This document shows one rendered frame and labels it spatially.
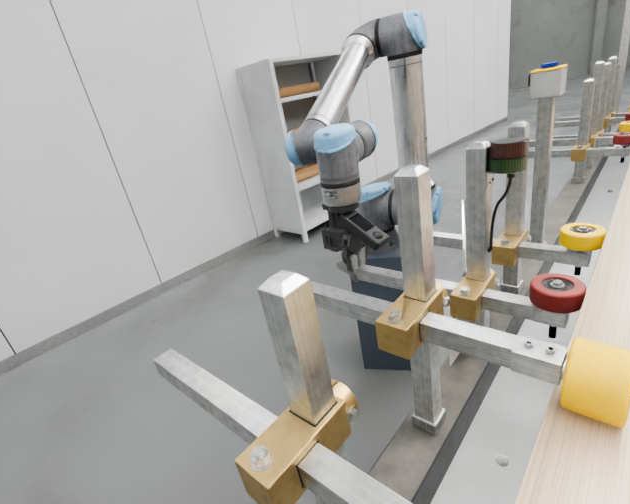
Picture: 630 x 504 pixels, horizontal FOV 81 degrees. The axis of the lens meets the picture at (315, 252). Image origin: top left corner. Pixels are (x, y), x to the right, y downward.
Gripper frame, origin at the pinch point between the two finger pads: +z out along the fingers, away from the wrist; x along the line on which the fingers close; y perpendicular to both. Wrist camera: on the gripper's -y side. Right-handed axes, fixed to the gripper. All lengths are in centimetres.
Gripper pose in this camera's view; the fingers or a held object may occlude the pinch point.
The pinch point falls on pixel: (359, 278)
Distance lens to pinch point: 93.7
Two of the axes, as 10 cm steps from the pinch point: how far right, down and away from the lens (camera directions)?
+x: -6.5, 4.1, -6.4
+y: -7.5, -1.7, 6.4
